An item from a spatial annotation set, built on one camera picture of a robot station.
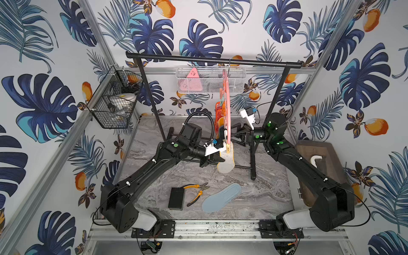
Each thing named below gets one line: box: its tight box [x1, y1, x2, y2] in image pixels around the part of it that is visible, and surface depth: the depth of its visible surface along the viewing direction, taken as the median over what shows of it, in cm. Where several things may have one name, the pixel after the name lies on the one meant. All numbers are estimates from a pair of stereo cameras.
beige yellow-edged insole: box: [216, 141, 235, 174], surface depth 70 cm
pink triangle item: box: [179, 67, 203, 92], surface depth 92 cm
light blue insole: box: [201, 182, 242, 213], surface depth 85 cm
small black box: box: [167, 187, 185, 211], surface depth 82 cm
